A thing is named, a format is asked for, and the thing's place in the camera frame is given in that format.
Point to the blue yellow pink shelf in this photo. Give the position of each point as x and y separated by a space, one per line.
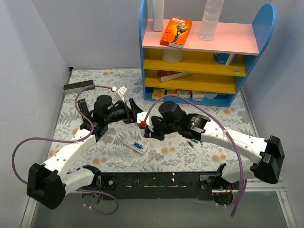
248 41

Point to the black remote control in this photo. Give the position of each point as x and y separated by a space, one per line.
83 108

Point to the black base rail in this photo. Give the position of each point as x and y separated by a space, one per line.
162 185

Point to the white tall bottle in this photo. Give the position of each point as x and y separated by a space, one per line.
158 12

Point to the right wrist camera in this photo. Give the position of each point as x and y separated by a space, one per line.
146 118

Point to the green soap pack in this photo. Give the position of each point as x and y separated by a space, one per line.
210 95

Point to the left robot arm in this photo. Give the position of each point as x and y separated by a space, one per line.
50 182

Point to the red white book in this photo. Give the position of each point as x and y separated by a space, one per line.
165 76

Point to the white remote control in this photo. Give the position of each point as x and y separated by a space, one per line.
129 141

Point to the blue white cup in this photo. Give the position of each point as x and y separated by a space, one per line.
224 58

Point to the white cylinder roll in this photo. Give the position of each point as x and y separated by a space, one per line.
171 56

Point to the floral table cloth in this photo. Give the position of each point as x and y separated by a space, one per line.
172 154

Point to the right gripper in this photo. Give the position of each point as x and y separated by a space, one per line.
155 127

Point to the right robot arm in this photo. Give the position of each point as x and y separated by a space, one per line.
264 157

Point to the black rectangular box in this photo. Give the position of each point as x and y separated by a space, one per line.
77 87

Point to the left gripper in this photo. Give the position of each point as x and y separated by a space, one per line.
128 113

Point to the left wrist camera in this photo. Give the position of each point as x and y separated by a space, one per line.
119 94

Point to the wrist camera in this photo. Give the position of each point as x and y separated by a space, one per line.
119 94
146 118

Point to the blue battery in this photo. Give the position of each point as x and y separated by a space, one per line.
138 146

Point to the clear plastic water bottle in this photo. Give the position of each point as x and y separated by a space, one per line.
210 19

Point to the orange razor box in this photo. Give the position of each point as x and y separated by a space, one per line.
176 32

